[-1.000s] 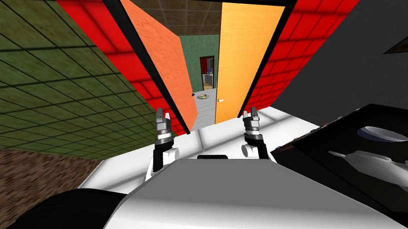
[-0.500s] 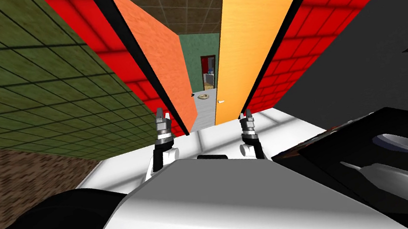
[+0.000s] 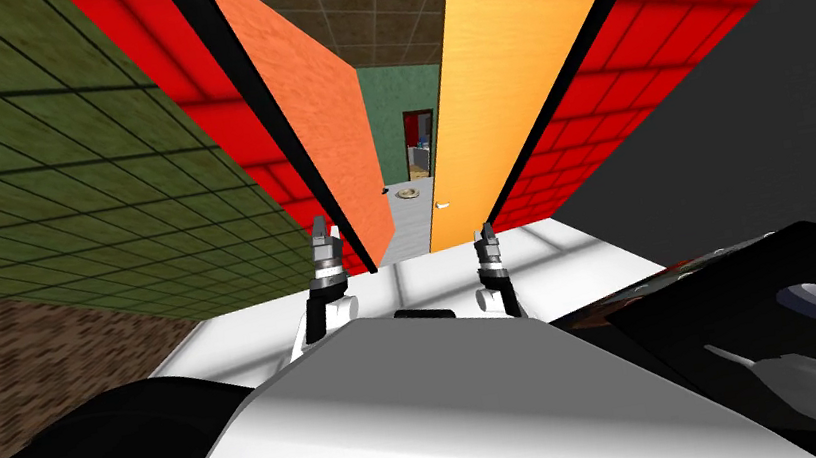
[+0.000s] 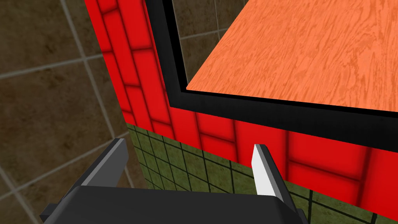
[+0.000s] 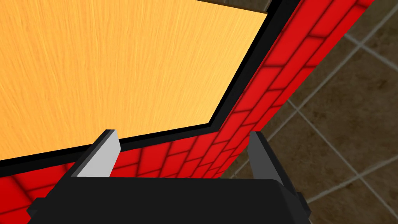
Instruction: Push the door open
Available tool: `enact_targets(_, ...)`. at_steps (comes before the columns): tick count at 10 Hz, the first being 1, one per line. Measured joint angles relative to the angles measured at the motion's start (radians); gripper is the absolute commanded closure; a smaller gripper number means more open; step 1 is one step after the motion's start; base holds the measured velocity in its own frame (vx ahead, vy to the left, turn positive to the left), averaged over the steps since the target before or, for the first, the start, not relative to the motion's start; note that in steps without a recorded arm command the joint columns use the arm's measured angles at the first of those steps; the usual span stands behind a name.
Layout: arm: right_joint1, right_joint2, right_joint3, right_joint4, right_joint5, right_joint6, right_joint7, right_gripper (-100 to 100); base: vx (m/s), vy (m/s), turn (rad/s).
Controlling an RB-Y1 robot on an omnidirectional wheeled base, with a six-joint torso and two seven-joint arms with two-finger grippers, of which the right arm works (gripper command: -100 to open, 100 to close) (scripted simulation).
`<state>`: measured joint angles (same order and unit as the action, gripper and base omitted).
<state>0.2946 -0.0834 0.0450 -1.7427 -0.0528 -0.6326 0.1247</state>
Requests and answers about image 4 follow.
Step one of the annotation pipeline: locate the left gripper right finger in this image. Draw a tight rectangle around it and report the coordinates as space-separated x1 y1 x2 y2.
251 143 296 210

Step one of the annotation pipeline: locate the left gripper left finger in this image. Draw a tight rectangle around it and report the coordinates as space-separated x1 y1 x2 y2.
72 138 129 189

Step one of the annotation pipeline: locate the orange wooden door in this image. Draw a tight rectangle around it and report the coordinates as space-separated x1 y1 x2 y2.
186 0 398 112

